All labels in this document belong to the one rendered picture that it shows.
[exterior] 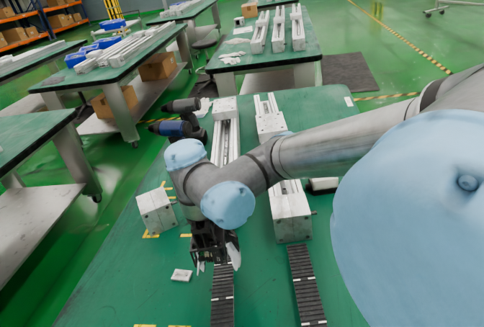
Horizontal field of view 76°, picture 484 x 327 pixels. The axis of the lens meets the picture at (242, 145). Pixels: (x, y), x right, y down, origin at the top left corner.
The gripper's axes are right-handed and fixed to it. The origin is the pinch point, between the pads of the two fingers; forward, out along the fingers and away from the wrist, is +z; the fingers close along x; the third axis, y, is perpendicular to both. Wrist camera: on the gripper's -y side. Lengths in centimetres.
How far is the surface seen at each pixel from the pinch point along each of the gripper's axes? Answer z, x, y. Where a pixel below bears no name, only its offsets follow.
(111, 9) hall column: 8, -408, -1063
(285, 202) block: -3.8, 18.4, -14.2
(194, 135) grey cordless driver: 0, -14, -70
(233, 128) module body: -3, 4, -65
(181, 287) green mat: 5.9, -11.4, 0.9
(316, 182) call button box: 0.2, 29.4, -25.7
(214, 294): 2.4, -1.6, 6.3
